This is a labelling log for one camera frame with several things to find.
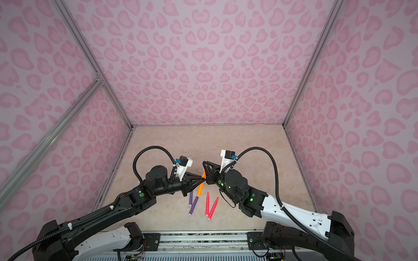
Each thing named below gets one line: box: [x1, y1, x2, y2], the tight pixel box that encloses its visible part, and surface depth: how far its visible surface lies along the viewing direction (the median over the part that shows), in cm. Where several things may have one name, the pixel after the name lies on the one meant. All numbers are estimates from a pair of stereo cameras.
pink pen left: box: [205, 191, 210, 216], surface depth 85 cm
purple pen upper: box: [188, 191, 194, 207], surface depth 87 cm
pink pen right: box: [207, 196, 219, 220], surface depth 84 cm
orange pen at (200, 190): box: [197, 170, 207, 197], surface depth 70 cm
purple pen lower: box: [188, 195, 200, 216], surface depth 86 cm
